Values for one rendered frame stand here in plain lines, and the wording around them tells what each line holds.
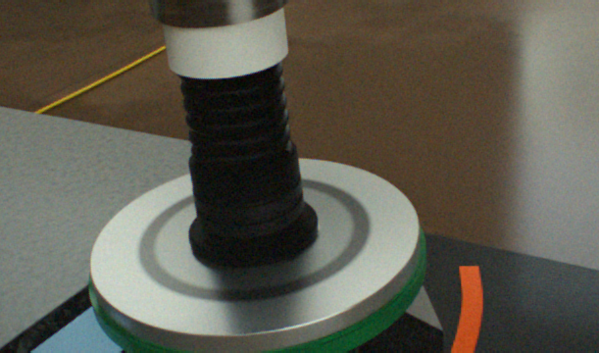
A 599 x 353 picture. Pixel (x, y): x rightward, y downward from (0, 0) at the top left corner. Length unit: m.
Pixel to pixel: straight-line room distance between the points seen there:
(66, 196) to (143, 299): 0.28
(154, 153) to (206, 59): 0.36
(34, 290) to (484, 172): 2.04
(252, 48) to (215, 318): 0.15
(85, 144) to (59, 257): 0.21
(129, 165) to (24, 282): 0.19
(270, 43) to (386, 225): 0.15
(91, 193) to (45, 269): 0.12
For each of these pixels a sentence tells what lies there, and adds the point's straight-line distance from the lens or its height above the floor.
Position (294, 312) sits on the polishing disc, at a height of 0.92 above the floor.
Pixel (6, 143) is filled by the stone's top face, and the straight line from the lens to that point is 0.93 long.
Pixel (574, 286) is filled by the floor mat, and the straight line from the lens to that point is 2.09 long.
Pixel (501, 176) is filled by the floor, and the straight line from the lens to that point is 2.57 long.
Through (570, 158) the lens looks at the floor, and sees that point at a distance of 2.68.
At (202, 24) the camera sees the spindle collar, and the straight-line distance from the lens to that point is 0.47.
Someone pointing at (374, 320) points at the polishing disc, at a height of 0.91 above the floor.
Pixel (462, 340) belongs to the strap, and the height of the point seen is 0.02.
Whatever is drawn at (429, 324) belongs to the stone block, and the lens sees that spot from 0.99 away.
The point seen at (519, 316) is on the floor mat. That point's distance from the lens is 1.99.
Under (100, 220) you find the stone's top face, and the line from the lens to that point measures 0.73.
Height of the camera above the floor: 1.21
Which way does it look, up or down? 28 degrees down
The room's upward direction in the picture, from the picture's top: 6 degrees counter-clockwise
